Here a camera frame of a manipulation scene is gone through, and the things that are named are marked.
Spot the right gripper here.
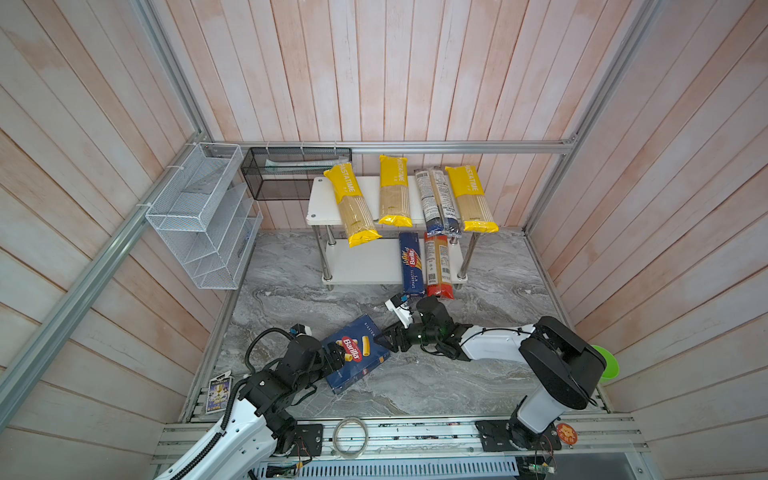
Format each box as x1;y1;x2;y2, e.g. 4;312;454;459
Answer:
372;316;440;351

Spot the blue Barilla pasta box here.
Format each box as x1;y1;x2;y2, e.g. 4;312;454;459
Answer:
323;315;391;395

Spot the narrow blue Barilla spaghetti box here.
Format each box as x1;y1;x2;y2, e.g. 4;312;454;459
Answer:
398;232;426;297

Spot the red spaghetti bag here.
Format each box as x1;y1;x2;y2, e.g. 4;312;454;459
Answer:
424;235;454;299

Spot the yellow spaghetti bag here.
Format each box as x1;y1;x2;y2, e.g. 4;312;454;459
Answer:
379;155;412;228
446;165;499;233
324;163;381;248

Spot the dark blue spaghetti bag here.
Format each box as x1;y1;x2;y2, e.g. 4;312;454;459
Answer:
415;169;461;238

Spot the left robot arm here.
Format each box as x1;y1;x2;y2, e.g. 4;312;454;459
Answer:
159;324;346;479

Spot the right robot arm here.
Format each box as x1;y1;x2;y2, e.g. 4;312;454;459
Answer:
375;296;608;451

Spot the white two-tier shelf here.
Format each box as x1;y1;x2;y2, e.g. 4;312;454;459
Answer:
306;176;481;289

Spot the small printed card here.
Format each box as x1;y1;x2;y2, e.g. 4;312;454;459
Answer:
205;370;233;414

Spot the black mesh basket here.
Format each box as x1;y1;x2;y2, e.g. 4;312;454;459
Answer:
240;147;352;201

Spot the red round tag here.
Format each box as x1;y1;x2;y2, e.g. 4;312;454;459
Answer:
556;423;579;446

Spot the green funnel cup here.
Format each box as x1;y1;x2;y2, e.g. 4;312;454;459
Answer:
593;345;620;383

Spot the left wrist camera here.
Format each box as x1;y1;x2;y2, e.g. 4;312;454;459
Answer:
289;324;312;337

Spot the coiled white cable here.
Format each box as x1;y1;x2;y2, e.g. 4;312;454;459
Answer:
331;416;370;460

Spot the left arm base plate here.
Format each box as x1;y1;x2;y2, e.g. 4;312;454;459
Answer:
274;423;324;459

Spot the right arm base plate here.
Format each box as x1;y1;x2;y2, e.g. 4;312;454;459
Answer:
475;419;562;452

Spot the white wire mesh organizer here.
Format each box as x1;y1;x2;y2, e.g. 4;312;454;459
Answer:
146;143;263;290

